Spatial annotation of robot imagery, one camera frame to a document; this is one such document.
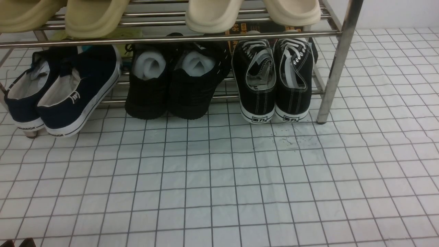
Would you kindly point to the black canvas sneaker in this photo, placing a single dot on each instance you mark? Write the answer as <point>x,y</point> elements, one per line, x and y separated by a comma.
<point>253,68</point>
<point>294,62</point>

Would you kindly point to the silver metal shoe rack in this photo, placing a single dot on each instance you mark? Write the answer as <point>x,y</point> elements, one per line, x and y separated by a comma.
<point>345,33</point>

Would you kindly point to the black mesh sneaker right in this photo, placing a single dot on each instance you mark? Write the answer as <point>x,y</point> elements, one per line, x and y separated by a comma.
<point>196,72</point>

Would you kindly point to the black mesh sneaker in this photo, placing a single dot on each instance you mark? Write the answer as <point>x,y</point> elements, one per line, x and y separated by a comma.
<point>196,72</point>
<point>150,78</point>

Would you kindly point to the black mesh sneaker left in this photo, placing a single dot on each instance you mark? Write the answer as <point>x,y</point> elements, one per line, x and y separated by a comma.
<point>150,78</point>

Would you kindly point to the cream slipper centre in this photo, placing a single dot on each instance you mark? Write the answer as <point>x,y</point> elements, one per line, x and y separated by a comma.
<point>212,16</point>

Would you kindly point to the cream slipper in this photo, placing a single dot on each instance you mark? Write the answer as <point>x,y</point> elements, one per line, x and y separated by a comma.
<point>294,12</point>
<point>212,16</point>

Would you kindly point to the cream slipper right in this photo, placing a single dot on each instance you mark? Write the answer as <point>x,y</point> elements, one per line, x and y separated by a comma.
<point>294,12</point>

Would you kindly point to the navy canvas shoe white sole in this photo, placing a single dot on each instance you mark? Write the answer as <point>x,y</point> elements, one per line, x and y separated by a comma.
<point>83,81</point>

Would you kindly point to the beige slipper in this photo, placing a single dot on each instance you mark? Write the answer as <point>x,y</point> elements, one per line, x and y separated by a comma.
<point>86,19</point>
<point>25,15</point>

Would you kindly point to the navy canvas shoe far left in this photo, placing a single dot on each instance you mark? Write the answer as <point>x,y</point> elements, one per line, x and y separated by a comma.
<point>24,93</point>

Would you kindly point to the beige slipper far left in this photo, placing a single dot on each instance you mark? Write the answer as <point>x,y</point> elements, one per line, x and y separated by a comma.
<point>25,15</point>

